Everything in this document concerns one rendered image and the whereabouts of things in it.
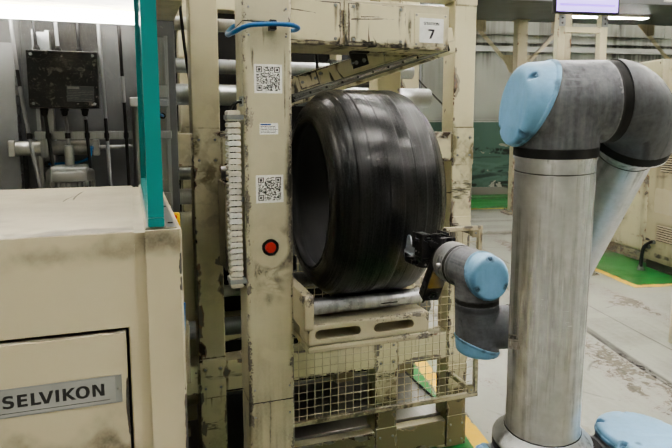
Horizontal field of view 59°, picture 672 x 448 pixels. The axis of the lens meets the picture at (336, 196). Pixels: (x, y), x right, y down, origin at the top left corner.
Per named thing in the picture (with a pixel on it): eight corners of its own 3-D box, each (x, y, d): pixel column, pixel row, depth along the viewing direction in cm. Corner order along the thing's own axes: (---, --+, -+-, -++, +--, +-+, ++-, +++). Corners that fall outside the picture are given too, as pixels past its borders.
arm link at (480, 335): (517, 361, 119) (517, 302, 118) (461, 365, 118) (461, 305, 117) (500, 344, 129) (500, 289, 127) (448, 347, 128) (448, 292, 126)
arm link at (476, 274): (472, 307, 115) (472, 257, 114) (440, 291, 127) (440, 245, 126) (512, 301, 118) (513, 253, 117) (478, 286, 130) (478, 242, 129)
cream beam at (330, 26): (274, 43, 179) (273, -7, 177) (257, 52, 203) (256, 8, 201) (450, 51, 199) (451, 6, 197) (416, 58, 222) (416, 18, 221)
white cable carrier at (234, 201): (231, 288, 159) (227, 110, 153) (228, 284, 163) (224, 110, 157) (247, 287, 160) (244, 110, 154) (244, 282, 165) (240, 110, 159)
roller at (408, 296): (304, 310, 162) (308, 318, 158) (305, 296, 161) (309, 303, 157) (418, 298, 173) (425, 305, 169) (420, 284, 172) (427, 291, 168)
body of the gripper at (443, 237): (438, 229, 144) (464, 237, 133) (437, 263, 145) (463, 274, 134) (409, 230, 142) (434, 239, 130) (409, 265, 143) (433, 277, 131)
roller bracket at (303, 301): (304, 333, 154) (304, 296, 152) (270, 291, 191) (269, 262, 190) (316, 331, 155) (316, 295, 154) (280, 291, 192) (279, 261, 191)
